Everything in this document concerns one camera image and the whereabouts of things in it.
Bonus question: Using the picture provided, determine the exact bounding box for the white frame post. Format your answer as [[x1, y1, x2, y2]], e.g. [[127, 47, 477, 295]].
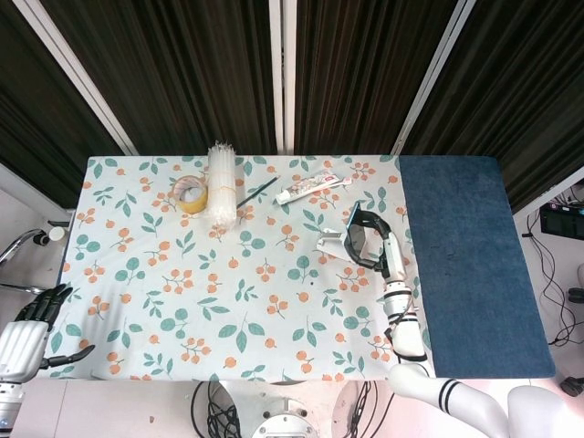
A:
[[391, 0, 475, 156], [267, 0, 297, 155], [11, 0, 140, 156]]

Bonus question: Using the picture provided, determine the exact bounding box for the clear plastic straw bundle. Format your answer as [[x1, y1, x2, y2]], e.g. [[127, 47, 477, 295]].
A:
[[203, 141, 238, 228]]

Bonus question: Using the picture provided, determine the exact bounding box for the dark pleated curtain panel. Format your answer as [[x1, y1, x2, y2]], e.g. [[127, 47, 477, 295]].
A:
[[294, 0, 460, 156], [40, 0, 279, 156], [401, 0, 584, 214], [0, 0, 129, 209]]

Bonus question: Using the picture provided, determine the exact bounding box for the blue felt mat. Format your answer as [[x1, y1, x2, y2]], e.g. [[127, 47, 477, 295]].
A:
[[397, 155, 557, 380]]

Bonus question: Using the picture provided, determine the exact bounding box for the floral orange green tablecloth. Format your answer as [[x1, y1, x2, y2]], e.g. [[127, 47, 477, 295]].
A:
[[35, 154, 439, 382]]

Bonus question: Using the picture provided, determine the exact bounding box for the black smartphone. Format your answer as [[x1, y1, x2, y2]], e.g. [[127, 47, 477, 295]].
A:
[[344, 201, 384, 271]]

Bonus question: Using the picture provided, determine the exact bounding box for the black cable bundle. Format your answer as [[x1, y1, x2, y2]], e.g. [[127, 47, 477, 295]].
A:
[[190, 381, 241, 438], [349, 381, 380, 438]]

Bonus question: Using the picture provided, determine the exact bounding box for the chrome chair leg with caster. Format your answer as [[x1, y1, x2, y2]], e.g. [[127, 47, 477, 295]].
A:
[[0, 220, 69, 293]]

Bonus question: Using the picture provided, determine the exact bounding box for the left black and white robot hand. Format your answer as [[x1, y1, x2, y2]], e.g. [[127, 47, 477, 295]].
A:
[[0, 282, 96, 384]]

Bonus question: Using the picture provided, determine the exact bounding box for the white toothpaste tube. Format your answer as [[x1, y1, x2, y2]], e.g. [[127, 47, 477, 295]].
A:
[[275, 170, 355, 205]]

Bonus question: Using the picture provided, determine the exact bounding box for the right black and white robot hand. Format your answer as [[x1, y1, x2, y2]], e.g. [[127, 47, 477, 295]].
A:
[[355, 210, 408, 282]]

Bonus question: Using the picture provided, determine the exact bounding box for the white frame base bar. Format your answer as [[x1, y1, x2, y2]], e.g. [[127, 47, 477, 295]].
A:
[[510, 164, 584, 218]]

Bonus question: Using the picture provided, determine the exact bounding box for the black floor cable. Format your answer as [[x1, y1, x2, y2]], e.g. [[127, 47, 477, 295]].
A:
[[522, 212, 583, 348]]

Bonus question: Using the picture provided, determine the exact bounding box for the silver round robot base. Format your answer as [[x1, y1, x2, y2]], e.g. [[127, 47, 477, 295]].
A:
[[250, 396, 318, 438]]

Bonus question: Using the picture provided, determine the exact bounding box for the white folding phone stand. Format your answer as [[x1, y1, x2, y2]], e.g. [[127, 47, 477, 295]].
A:
[[313, 227, 355, 264]]

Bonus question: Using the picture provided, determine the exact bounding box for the yellow packing tape roll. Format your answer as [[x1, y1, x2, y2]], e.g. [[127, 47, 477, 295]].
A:
[[172, 174, 209, 214]]

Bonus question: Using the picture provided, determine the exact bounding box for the black electronic device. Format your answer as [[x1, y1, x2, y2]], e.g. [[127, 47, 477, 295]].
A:
[[539, 203, 584, 238]]

